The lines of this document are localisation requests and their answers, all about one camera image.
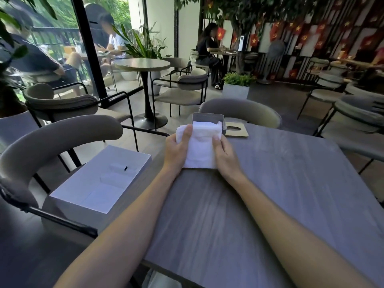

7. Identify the indoor tree with green leaves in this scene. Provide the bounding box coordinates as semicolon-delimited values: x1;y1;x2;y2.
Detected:
174;0;309;76

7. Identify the grey padded chair, black frame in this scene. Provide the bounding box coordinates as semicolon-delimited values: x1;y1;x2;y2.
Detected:
0;114;124;239
151;68;209;118
163;57;192;76
198;98;283;130
23;83;170;169
297;71;346;120
313;95;384;175
305;57;330;80

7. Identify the person's left hand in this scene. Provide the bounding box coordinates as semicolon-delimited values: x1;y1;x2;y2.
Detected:
163;124;193;174

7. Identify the black window frame post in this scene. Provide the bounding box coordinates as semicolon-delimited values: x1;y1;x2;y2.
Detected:
71;0;108;100

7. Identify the person's left forearm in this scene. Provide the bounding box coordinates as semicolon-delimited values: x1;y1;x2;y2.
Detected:
53;169;181;288

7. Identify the person's right forearm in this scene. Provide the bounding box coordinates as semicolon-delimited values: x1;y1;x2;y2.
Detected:
229;173;377;288

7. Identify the white cardboard box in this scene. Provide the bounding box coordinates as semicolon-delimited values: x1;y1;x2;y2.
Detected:
49;144;152;230

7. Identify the tall leafy potted plant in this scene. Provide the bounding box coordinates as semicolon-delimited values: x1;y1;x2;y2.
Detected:
113;22;172;96

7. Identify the wooden lid with oval hole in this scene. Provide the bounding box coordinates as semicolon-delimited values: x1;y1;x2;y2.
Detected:
225;122;250;138

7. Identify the round table with black pedestal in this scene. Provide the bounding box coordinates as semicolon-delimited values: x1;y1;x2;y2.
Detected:
114;58;171;130

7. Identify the row of red star flags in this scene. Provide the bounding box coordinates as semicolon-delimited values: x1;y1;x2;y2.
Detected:
204;0;384;80

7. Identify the white planter with green shrubs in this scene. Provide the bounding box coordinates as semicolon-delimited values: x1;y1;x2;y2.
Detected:
222;72;256;100

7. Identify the person's right hand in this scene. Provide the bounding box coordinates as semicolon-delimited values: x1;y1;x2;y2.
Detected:
212;135;244;181

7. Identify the grey metal napkin box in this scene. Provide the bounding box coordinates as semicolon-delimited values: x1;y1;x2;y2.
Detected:
191;112;226;137

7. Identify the stack of white paper napkins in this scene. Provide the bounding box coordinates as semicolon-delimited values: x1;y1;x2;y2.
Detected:
175;121;226;169

